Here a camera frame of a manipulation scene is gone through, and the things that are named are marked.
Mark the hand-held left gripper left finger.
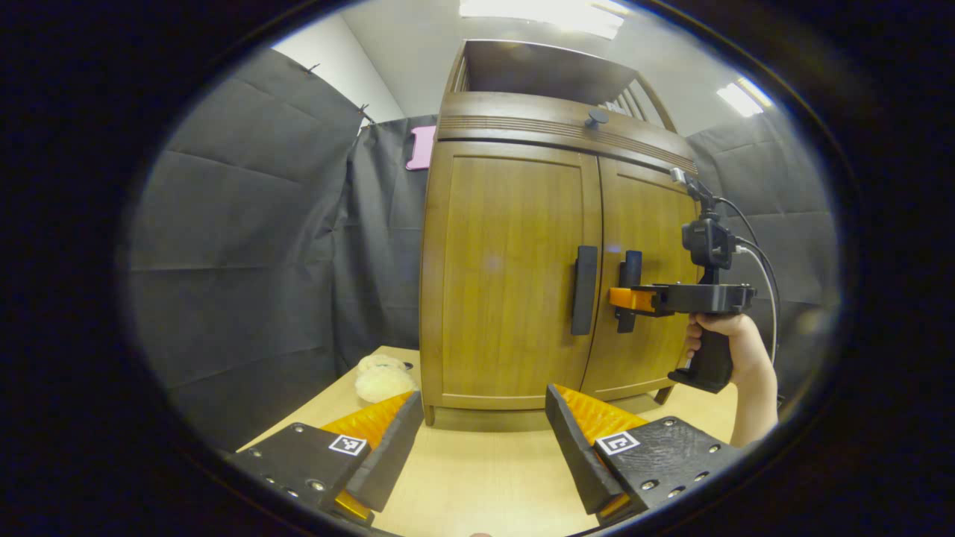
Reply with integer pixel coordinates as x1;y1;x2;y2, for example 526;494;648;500
224;390;425;527

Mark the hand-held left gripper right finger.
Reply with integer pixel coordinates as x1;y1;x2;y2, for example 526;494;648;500
545;383;747;527

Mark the black door handle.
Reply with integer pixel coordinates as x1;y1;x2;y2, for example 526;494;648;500
616;250;643;334
571;245;599;336

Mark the wooden cabinet door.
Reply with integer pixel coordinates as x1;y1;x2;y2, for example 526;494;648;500
580;157;701;402
422;142;603;411

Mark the wooden double-door shoe cabinet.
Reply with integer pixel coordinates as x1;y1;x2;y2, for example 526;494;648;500
418;39;702;427

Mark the white fluffy plush toy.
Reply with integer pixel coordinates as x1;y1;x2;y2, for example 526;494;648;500
354;354;419;403

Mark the small ceiling light panel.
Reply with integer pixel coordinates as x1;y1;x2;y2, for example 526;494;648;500
716;77;775;118

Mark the black backdrop cloth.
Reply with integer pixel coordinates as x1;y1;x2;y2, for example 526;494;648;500
127;46;840;452

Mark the large ceiling light panel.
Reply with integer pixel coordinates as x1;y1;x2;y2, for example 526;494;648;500
459;0;627;40

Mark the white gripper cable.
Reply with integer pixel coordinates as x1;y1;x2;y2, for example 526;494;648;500
735;245;779;366

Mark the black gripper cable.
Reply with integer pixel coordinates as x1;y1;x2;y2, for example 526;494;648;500
713;196;782;314

